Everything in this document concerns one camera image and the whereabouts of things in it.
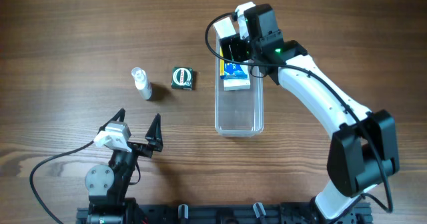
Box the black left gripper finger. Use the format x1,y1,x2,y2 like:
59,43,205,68
145,113,163,152
98,108,125,132

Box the blue VapoDrops lozenge box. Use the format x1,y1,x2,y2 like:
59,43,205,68
220,59,248,79

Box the white medicine box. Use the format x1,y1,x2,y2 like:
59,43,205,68
223,78,250,91

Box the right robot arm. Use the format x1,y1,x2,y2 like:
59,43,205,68
210,2,400,223

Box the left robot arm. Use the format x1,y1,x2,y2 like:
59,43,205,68
76,109,163,223

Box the clear plastic container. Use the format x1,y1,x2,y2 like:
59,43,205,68
215,29,265,138

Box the white spray bottle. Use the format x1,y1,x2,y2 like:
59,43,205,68
131,67,152,100

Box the dark green square box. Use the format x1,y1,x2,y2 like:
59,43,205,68
171,67,193,90

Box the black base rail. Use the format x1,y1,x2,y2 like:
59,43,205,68
75,202,373,224

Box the black right camera cable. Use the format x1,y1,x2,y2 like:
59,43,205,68
204,12,394,214

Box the black camera cable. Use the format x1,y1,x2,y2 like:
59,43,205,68
204,12,394,214
29,140,96,224

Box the black left camera cable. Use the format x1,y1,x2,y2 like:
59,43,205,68
29,140,96,224

